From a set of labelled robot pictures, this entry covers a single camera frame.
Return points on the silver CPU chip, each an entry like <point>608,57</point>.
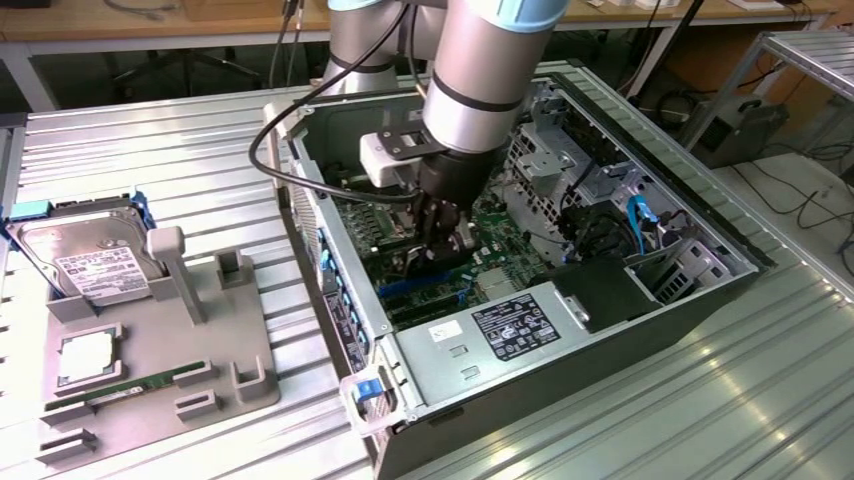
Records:
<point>87,357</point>

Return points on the grey parts rack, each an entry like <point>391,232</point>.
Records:
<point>221,340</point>

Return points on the aluminium frame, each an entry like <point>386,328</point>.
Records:
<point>801,55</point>

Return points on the wooden desk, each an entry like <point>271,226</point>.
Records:
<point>101,25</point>

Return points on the black open PC case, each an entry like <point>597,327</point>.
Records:
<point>534,410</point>

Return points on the silver hard disk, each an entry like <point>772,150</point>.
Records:
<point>101,265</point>

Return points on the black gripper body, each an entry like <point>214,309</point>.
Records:
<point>457,177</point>

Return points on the silver hard disk drive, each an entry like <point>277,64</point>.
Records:
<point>27,210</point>

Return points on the green motherboard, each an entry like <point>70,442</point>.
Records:
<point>494,250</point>

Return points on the silver chipset heatsink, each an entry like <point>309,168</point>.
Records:
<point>497,282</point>

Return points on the green GPU card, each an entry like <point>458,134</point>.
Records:
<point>441,262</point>

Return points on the silver power supply unit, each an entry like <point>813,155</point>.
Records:
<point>454,350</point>

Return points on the black chair base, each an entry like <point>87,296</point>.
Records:
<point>194,65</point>

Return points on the blue expansion slot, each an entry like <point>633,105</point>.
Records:
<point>414,286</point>

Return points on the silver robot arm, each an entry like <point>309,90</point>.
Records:
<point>481,75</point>

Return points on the black expansion slot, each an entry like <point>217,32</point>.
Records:
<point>427,305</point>

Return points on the green RAM stick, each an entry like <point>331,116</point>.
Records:
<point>134,387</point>

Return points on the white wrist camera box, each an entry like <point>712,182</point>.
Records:
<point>377,160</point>

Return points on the grey equipment box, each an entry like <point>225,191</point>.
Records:
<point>741,130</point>

